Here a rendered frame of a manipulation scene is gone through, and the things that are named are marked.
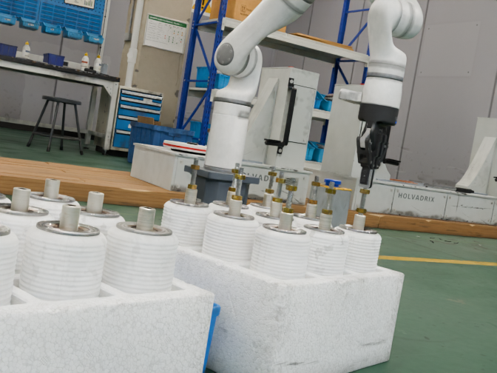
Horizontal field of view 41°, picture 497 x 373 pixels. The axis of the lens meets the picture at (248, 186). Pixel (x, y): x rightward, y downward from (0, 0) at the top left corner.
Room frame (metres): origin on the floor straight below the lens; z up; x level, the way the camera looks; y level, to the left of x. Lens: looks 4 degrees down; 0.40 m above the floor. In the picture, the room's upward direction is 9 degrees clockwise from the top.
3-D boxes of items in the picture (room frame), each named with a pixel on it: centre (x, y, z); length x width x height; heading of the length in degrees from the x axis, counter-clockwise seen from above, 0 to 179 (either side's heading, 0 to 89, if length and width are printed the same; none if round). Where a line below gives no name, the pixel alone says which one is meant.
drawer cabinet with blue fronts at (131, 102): (6.84, 1.32, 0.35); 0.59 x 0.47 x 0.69; 31
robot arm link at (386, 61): (1.29, -0.22, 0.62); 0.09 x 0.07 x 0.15; 116
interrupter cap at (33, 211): (0.87, 0.30, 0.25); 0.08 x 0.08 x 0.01
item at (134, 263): (0.88, 0.13, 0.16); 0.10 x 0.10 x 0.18
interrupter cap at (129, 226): (0.88, 0.13, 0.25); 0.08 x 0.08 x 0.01
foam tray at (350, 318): (1.29, -0.06, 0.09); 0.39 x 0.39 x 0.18; 49
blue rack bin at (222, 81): (6.56, 0.41, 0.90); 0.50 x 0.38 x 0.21; 33
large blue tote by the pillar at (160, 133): (5.89, 0.84, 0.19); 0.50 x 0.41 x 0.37; 36
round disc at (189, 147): (3.51, 0.33, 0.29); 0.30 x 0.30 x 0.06
